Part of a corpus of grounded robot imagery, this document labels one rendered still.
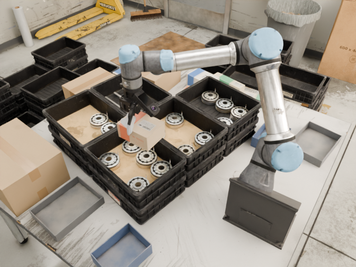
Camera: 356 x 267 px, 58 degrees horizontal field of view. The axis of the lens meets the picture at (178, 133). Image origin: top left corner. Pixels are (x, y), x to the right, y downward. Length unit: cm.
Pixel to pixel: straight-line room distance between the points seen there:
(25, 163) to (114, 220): 48
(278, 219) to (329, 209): 131
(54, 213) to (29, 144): 36
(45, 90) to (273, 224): 209
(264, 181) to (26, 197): 107
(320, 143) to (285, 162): 80
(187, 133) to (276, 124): 63
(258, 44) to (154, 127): 51
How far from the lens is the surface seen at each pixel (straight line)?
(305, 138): 204
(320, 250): 245
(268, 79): 124
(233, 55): 135
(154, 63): 118
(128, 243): 150
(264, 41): 122
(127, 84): 123
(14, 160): 169
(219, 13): 470
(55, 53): 339
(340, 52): 407
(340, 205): 273
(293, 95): 271
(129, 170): 157
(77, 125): 188
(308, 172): 185
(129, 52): 116
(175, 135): 173
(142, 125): 134
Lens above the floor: 200
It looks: 42 degrees down
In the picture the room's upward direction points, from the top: straight up
